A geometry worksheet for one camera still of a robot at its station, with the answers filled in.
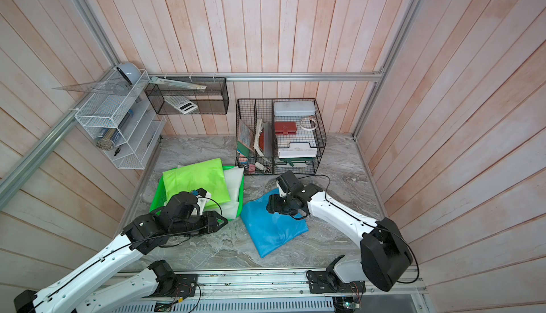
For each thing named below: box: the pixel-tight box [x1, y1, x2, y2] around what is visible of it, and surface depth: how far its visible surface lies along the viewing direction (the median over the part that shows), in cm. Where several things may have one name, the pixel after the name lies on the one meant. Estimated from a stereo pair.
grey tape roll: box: [116, 61, 142, 85], surface depth 85 cm
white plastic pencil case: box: [273, 101, 316, 116], surface depth 103 cm
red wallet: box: [274, 120, 298, 136], surface depth 95 cm
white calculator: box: [164, 96, 199, 115], surface depth 99 cm
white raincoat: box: [203, 167, 244, 220], surface depth 90 cm
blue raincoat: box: [240, 188, 310, 259], surface depth 85 cm
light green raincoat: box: [162, 157, 232, 206], surface depth 90 cm
